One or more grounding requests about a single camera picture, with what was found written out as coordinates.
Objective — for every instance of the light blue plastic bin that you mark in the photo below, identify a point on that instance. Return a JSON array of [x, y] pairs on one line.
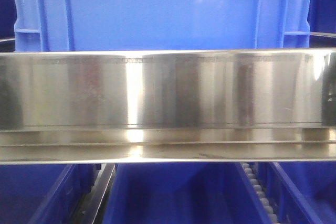
[[92, 25]]

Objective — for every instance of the lower middle front blue bin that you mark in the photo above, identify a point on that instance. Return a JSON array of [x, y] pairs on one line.
[[183, 193]]

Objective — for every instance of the lower left front blue bin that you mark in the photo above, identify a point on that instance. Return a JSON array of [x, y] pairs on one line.
[[44, 193]]

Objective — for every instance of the white roller track right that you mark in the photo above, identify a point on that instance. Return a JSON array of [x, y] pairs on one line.
[[260, 192]]

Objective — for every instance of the lower right front blue bin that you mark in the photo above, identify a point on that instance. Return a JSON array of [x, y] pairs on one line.
[[299, 192]]

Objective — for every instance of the upper right dark blue bin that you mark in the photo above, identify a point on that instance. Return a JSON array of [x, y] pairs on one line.
[[322, 16]]

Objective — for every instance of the dark blue bin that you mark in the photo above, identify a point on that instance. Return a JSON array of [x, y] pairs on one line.
[[322, 16], [8, 18]]

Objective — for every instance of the upper left dark blue bin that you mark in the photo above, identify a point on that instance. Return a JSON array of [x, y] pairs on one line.
[[8, 18]]

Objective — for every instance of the stainless steel shelf front rail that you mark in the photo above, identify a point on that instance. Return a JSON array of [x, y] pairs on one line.
[[168, 106]]

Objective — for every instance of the dark metal divider rail left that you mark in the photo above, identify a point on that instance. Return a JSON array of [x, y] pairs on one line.
[[92, 206]]

